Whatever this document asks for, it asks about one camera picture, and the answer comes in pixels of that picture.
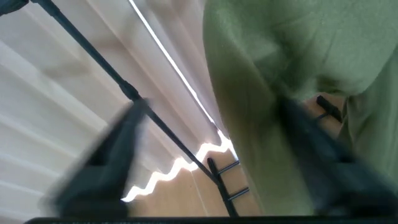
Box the beige curtain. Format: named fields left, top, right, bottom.
left=0, top=0, right=240, bottom=218

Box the black clothes rack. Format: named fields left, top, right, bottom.
left=0, top=0, right=343, bottom=218

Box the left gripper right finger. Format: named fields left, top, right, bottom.
left=275, top=96, right=398, bottom=217

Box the green long-sleeved shirt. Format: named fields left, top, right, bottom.
left=202, top=0, right=398, bottom=217

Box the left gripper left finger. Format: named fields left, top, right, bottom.
left=40, top=98, right=149, bottom=218

